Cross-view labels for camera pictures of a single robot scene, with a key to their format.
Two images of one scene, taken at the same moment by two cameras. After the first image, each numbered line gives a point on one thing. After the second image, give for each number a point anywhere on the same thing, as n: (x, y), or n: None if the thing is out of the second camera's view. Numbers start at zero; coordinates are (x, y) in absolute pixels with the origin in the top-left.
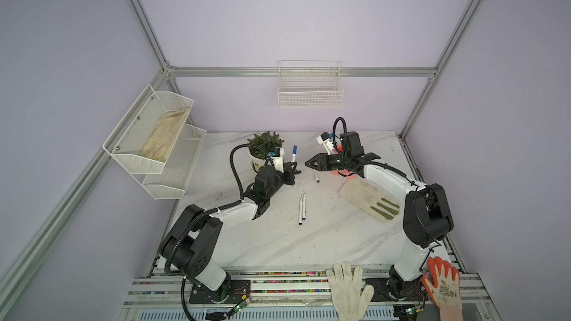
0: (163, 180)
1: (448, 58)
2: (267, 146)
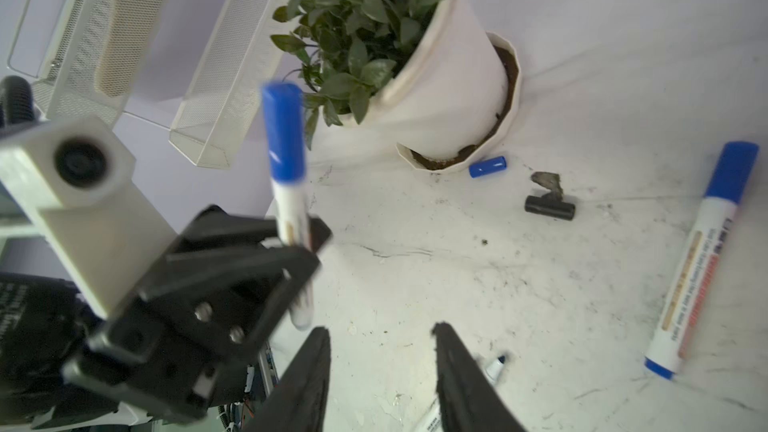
0: (80, 25)
1: None
2: (388, 41)
